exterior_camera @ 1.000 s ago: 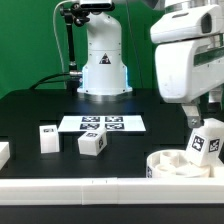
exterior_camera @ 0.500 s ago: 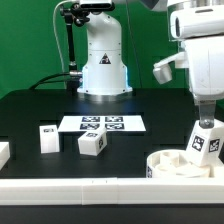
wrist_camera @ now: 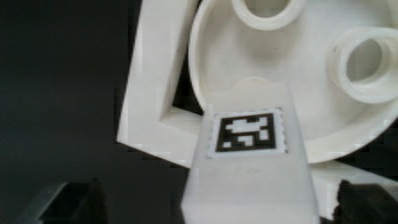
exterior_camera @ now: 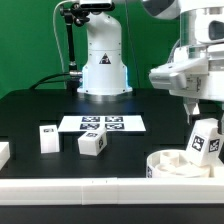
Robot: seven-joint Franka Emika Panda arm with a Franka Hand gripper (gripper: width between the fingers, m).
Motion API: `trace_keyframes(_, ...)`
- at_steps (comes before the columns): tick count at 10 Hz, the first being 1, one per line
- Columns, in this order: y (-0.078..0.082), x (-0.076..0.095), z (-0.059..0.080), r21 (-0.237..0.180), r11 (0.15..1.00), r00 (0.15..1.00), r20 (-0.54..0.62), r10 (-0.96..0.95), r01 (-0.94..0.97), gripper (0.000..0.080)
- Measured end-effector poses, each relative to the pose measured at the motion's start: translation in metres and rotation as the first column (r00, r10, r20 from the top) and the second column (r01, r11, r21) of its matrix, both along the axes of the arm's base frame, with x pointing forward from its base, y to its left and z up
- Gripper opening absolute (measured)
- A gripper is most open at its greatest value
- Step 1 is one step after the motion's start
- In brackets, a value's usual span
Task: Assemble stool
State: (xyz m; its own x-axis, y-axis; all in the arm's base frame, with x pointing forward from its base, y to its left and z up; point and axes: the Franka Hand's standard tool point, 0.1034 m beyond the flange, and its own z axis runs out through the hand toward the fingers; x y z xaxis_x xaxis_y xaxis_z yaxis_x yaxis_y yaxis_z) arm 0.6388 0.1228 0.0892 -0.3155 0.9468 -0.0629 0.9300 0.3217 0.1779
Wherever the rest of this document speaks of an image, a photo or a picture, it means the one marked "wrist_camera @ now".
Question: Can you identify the white U-shaped wall fence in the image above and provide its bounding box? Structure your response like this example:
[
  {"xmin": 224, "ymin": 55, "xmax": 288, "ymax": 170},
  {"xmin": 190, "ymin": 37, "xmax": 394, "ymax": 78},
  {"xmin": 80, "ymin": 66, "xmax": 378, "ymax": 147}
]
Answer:
[{"xmin": 117, "ymin": 0, "xmax": 398, "ymax": 221}]

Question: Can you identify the white stool leg with tag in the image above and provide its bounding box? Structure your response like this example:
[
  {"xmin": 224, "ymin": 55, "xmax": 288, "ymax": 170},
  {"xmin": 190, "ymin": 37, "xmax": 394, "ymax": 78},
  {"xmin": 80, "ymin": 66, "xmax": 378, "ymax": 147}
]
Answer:
[{"xmin": 181, "ymin": 78, "xmax": 320, "ymax": 224}]

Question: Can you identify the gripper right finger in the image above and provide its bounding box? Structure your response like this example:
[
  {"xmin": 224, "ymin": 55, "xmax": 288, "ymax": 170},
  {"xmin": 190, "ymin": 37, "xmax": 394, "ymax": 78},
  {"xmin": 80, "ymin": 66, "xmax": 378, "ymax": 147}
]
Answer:
[{"xmin": 332, "ymin": 180, "xmax": 398, "ymax": 224}]

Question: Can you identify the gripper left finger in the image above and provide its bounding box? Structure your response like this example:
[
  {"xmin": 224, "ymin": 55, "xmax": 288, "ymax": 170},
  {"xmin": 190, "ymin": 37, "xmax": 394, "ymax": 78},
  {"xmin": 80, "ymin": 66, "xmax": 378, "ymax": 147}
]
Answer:
[{"xmin": 11, "ymin": 179, "xmax": 108, "ymax": 224}]

